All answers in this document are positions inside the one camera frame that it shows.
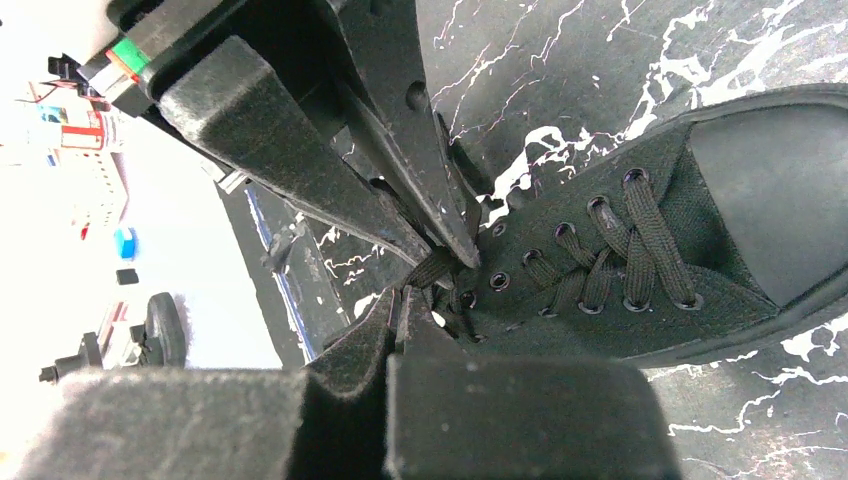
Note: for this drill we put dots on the black canvas sneaker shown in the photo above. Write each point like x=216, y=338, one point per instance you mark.
x=720, y=231

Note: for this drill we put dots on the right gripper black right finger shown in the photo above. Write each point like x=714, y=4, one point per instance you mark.
x=452, y=416

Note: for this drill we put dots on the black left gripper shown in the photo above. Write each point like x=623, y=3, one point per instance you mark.
x=233, y=106

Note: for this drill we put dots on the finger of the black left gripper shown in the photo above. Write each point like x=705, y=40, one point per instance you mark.
x=375, y=56

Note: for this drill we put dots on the black shoelace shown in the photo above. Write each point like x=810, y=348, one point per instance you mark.
x=633, y=282

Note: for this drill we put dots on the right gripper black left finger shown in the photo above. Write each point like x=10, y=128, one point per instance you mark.
x=325, y=420

